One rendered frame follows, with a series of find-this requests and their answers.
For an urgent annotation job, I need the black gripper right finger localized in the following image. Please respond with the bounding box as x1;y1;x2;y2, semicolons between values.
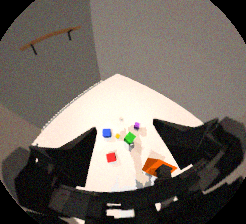
152;117;219;171

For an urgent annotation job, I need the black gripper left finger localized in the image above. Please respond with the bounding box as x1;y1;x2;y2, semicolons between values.
28;127;98;188

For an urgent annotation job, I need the small purple cube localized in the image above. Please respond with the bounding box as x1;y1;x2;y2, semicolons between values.
133;122;140;129

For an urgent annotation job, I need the blue block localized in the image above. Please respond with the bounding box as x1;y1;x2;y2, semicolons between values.
102;128;112;138

